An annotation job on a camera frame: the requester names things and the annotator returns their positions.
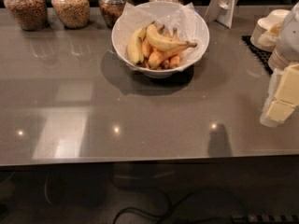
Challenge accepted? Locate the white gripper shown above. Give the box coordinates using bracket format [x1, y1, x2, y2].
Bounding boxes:
[260, 63, 299, 127]

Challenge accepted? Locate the yellow banana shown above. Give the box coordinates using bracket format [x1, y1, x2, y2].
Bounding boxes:
[127, 26, 152, 66]
[147, 24, 197, 51]

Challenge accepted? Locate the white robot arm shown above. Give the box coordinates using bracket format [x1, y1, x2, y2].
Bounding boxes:
[260, 3, 299, 127]

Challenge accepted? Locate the white bowl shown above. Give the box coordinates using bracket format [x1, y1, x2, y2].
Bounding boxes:
[111, 1, 210, 79]

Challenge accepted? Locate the orange banana lower middle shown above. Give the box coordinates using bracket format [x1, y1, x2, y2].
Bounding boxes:
[148, 45, 189, 69]

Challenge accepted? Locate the black rubber mat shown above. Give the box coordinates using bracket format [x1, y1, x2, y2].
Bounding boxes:
[241, 35, 273, 76]

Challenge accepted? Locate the white sign stand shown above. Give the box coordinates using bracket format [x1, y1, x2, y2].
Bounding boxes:
[204, 0, 238, 28]

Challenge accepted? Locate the black power strip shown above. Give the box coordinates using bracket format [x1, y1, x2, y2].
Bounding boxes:
[231, 215, 299, 224]

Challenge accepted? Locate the leftmost glass grain jar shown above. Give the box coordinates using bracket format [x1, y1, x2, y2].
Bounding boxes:
[4, 0, 48, 31]

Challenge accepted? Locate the black power cable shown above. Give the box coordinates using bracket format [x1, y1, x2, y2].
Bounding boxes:
[111, 187, 250, 224]

